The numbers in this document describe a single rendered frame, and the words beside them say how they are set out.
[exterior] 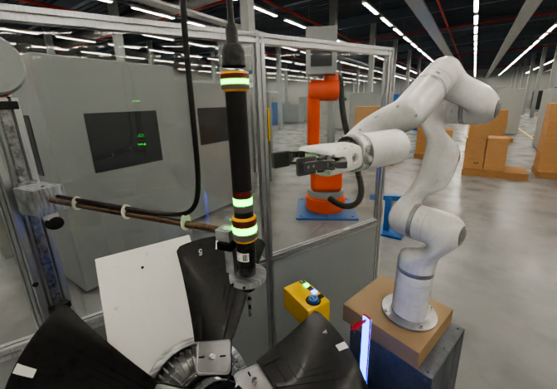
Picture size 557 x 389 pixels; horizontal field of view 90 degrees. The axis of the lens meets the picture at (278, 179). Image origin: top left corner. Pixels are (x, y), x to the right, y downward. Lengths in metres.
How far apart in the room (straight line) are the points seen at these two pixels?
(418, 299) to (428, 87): 0.70
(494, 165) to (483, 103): 7.01
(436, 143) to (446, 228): 0.26
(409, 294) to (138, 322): 0.86
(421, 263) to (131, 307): 0.88
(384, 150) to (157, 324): 0.74
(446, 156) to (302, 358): 0.71
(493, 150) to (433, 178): 6.94
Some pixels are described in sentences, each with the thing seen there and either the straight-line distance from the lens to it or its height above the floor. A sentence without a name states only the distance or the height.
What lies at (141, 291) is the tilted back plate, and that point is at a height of 1.27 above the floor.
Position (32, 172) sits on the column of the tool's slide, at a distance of 1.04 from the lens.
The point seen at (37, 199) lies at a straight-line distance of 0.92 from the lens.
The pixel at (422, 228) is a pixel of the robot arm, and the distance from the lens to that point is 1.01.
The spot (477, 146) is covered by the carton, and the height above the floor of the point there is 0.67.
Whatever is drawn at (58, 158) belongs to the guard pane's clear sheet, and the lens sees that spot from 1.16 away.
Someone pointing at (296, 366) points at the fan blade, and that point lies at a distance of 0.77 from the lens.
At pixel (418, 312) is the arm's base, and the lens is 1.19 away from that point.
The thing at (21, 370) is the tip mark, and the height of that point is 1.35.
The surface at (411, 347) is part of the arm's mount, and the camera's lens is 1.14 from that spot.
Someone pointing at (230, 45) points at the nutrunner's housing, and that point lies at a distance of 0.46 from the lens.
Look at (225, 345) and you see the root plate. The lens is 0.70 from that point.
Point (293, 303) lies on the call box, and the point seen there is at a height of 1.04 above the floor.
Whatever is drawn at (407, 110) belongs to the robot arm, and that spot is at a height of 1.74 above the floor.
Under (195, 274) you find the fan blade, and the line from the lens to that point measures 0.75.
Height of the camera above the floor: 1.77
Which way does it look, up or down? 15 degrees down
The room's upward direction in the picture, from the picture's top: 2 degrees counter-clockwise
